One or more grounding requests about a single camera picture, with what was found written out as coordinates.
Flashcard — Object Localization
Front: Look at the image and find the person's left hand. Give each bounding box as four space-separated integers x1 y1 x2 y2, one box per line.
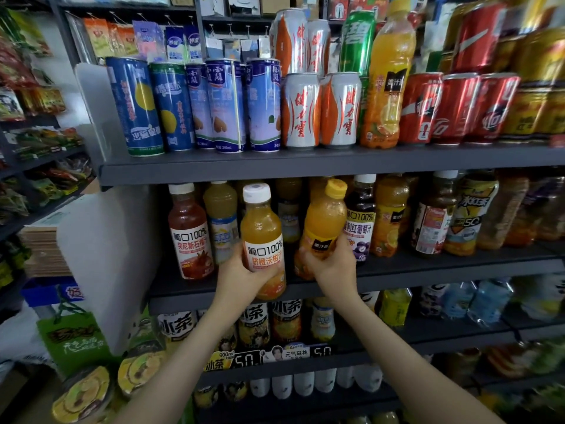
212 247 275 319

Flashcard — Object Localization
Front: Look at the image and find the person's right hand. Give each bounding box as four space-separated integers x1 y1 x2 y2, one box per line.
295 232 365 306

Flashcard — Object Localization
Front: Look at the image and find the white label tea bottle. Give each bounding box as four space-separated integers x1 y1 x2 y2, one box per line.
157 310 201 343
238 302 271 350
269 298 305 343

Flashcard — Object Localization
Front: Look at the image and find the dark grape juice bottle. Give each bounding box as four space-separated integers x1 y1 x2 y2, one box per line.
343 174 379 263

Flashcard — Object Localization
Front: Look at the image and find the orange juice bottle white cap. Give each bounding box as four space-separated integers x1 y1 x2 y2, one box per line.
240 183 287 302

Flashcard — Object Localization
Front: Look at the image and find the orange juice bottle yellow cap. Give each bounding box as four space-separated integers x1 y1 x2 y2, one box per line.
360 0 417 150
295 178 349 281
371 174 411 259

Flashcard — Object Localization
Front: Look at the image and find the red fruit juice bottle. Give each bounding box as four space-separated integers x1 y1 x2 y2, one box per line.
168 183 217 281

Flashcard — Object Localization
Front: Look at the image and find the yellow juice bottle blue label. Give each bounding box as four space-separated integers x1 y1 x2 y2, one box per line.
275 178 305 246
203 181 241 267

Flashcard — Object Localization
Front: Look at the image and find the yellow green drink bottle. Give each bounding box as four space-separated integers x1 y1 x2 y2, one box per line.
378 287 413 329

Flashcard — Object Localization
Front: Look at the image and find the row of small white bottles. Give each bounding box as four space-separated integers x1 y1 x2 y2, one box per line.
250 362 385 400

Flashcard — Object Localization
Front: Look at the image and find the dark grey metal shelf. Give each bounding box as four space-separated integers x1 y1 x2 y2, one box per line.
53 0 565 424

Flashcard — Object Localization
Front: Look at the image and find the amber tea bottle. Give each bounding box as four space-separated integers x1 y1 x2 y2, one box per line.
481 172 531 251
525 172 565 244

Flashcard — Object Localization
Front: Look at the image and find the group of red soda cans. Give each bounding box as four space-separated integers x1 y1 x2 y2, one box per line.
398 0 524 147

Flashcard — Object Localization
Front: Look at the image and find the person's left forearm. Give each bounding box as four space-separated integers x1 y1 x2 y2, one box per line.
115 309 252 424

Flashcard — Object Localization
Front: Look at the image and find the person's right forearm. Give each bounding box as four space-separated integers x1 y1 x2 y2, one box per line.
334 291 482 424

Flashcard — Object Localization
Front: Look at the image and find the row of shelf price tags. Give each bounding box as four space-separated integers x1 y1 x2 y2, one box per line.
203 342 335 375

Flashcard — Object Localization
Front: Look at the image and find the white shelf end panel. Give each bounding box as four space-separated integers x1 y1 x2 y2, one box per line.
75 61 166 354

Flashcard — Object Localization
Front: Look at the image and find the yellow lid food tin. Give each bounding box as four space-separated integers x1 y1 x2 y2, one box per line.
117 349 169 400
50 365 113 424

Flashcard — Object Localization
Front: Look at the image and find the stack of flat cartons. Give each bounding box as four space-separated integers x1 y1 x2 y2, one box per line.
18 220 87 277

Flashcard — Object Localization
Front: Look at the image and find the black condiment rack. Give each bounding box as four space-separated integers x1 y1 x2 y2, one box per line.
0 0 89 424

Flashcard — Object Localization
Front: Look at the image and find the row of hanging snack packets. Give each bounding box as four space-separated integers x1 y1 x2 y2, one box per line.
66 13 270 65

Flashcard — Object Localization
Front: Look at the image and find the group of colourful snack bags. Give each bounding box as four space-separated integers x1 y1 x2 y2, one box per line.
0 8 89 226

